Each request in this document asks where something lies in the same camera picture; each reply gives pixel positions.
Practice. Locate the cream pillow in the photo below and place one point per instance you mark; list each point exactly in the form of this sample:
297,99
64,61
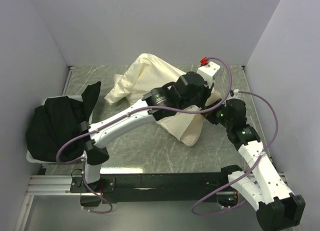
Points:
194,129

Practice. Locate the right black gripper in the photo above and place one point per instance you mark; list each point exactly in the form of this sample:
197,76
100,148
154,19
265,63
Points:
209,114

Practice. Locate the aluminium frame rail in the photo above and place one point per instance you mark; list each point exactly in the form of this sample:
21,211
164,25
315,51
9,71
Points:
49,185

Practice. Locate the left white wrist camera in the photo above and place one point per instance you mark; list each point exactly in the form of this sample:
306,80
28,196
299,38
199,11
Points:
207,69

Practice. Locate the cream pillowcase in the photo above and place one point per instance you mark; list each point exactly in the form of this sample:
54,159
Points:
145,73

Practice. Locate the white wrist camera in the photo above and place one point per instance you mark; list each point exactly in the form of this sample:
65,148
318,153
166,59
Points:
234,93
207,69

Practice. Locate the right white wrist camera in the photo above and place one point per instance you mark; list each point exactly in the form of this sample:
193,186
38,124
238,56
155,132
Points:
234,93

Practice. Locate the black cloth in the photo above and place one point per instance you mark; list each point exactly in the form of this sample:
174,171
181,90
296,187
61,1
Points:
57,121

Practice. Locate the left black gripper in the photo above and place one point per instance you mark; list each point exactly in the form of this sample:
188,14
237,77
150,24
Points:
207,90

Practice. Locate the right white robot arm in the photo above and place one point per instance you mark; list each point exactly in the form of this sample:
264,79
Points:
277,207

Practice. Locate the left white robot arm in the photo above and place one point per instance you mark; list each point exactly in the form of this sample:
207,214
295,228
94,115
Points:
154,106

